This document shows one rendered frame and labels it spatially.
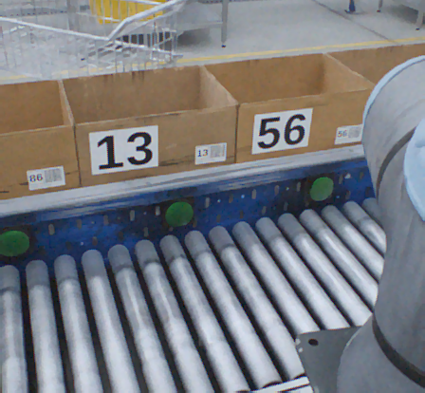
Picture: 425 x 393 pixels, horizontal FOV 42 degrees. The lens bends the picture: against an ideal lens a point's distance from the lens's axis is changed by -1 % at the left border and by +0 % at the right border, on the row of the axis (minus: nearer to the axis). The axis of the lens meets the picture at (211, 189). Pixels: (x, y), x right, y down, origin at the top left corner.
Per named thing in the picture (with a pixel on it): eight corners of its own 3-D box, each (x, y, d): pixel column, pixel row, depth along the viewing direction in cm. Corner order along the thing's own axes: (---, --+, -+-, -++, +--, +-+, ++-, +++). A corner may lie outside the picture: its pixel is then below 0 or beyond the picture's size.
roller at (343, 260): (408, 364, 114) (414, 347, 111) (294, 221, 155) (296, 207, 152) (429, 359, 115) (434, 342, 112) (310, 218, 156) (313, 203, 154)
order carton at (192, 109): (81, 190, 133) (73, 125, 124) (65, 136, 156) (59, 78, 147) (235, 165, 144) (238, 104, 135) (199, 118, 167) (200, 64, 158)
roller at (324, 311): (352, 381, 110) (357, 364, 107) (251, 230, 151) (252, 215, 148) (374, 374, 111) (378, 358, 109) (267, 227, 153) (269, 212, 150)
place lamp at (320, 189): (309, 203, 149) (312, 181, 145) (306, 201, 150) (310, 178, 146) (332, 199, 151) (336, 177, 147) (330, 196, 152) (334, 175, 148)
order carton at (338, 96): (235, 165, 144) (238, 104, 135) (199, 118, 167) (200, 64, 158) (367, 145, 155) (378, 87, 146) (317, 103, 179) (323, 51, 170)
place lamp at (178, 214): (166, 230, 138) (166, 206, 134) (165, 227, 139) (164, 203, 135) (194, 225, 140) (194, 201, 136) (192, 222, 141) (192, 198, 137)
